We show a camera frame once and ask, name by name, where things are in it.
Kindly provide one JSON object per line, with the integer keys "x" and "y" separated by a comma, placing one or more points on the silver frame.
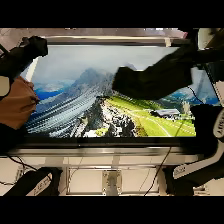
{"x": 111, "y": 181}

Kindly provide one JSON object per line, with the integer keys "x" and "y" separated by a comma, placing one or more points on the black garment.
{"x": 202, "y": 130}

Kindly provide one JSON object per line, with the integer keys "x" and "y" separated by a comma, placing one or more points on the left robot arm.
{"x": 20, "y": 55}

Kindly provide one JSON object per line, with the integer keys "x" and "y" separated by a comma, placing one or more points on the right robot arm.
{"x": 203, "y": 166}

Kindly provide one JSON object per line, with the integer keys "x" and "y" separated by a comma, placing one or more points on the dark green garment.
{"x": 156, "y": 78}

